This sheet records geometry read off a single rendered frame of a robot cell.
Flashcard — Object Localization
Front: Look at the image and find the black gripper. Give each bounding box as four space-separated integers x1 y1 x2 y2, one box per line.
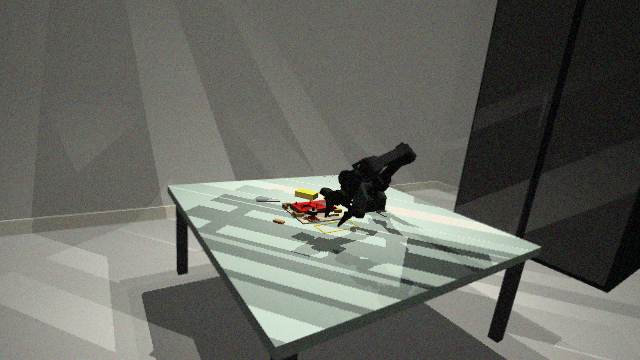
319 187 365 227

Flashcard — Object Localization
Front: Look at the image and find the yellow rectangular block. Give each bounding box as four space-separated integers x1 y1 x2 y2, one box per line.
295 188 319 200

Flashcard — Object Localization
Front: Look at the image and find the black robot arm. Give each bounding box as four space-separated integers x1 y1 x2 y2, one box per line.
329 142 417 206

